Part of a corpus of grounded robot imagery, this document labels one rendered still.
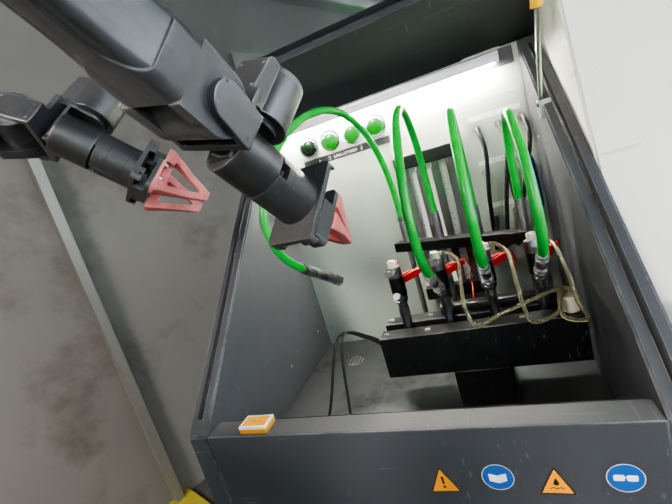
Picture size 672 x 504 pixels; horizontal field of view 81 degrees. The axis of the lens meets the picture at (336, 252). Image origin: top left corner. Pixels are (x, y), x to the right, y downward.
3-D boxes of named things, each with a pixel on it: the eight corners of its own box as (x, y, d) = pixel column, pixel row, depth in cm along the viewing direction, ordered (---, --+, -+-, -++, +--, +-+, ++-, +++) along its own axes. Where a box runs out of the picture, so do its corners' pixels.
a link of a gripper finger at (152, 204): (205, 195, 65) (148, 167, 61) (216, 179, 59) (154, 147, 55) (189, 231, 62) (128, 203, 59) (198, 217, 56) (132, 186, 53)
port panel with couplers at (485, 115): (489, 240, 90) (459, 105, 85) (488, 237, 94) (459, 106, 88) (552, 227, 86) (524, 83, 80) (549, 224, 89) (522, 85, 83)
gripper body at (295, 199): (338, 168, 46) (297, 126, 40) (321, 245, 41) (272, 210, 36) (297, 181, 49) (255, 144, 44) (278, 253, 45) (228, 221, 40)
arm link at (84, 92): (20, 154, 56) (-19, 108, 48) (64, 98, 61) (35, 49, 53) (103, 178, 56) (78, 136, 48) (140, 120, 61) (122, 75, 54)
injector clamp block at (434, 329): (399, 410, 76) (378, 339, 73) (406, 380, 85) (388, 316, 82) (602, 398, 63) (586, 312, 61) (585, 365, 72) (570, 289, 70)
